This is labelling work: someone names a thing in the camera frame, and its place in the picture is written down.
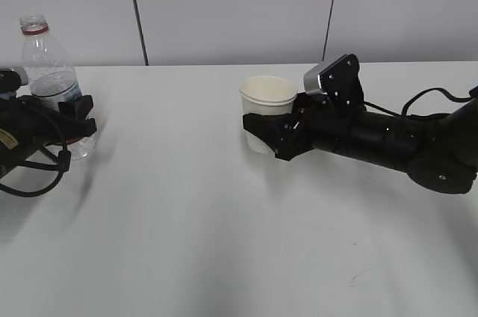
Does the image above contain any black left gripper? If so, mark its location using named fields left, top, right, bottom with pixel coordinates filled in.
left=1, top=95, right=97, bottom=177

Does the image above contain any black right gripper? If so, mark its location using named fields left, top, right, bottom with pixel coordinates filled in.
left=242, top=93, right=329, bottom=161

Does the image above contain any white paper cup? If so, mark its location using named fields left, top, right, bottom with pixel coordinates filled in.
left=238, top=75, right=299, bottom=155

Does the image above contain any clear plastic water bottle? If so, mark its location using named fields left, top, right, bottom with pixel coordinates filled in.
left=19, top=14, right=97, bottom=161

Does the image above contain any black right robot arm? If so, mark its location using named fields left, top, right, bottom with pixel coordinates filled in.
left=242, top=88, right=477, bottom=194

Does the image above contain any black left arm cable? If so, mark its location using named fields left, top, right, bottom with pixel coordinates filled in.
left=0, top=96, right=72, bottom=198

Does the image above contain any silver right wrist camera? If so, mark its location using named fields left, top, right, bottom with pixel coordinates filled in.
left=303, top=54, right=364, bottom=111

